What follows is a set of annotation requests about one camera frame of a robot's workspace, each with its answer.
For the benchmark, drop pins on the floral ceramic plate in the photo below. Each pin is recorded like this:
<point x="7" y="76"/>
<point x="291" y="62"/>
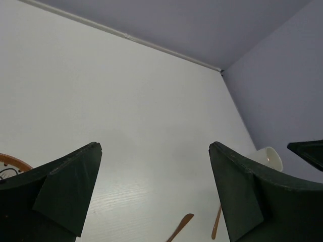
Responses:
<point x="11" y="166"/>

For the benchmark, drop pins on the white ceramic mug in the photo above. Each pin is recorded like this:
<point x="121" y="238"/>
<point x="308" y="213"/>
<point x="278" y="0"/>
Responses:
<point x="270" y="158"/>

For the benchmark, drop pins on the copper knife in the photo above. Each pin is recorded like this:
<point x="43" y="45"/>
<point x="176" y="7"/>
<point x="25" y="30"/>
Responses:
<point x="185" y="220"/>

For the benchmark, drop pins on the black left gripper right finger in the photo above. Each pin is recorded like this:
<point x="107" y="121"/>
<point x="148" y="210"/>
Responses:
<point x="262" y="204"/>

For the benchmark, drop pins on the copper fork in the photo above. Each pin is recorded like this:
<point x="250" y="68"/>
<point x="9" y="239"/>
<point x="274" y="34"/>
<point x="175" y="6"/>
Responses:
<point x="216" y="224"/>

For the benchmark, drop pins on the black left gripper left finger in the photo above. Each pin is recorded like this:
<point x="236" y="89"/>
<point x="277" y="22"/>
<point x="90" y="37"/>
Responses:
<point x="50" y="202"/>

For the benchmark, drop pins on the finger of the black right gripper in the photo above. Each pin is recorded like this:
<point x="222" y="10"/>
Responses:
<point x="310" y="151"/>

